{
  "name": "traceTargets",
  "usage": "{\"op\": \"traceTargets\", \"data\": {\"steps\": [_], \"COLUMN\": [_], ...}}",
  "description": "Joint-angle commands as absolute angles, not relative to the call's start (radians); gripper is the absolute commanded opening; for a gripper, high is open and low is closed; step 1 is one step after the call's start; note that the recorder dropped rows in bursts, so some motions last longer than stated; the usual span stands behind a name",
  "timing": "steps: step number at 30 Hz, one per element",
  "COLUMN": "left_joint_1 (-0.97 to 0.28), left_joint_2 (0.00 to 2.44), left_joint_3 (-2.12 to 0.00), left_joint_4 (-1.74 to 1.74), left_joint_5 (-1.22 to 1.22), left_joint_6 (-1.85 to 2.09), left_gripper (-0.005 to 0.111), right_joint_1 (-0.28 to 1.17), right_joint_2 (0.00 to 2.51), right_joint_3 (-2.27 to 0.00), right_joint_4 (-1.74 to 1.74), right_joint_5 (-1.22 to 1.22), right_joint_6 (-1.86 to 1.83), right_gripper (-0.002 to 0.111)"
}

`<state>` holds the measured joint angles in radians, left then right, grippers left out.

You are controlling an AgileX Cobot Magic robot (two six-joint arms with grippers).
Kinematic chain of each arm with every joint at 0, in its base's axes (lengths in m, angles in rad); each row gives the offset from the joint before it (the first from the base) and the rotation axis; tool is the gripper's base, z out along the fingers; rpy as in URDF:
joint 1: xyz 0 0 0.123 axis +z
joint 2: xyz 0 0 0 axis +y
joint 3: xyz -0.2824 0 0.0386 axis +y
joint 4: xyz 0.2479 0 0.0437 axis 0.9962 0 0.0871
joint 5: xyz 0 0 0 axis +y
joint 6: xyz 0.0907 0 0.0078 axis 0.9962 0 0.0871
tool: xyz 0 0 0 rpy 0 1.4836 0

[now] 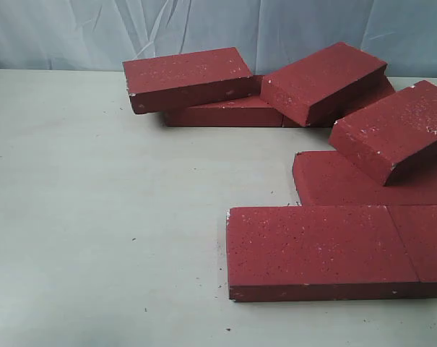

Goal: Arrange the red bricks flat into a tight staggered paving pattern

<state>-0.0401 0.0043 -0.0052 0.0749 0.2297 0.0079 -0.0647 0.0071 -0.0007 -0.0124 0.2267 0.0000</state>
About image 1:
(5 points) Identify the front large red brick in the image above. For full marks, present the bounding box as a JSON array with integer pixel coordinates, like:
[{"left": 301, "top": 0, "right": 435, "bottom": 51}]
[{"left": 226, "top": 206, "right": 420, "bottom": 302}]

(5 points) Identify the grey fabric backdrop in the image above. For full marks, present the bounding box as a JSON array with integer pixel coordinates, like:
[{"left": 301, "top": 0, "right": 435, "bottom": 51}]
[{"left": 0, "top": 1, "right": 437, "bottom": 77}]

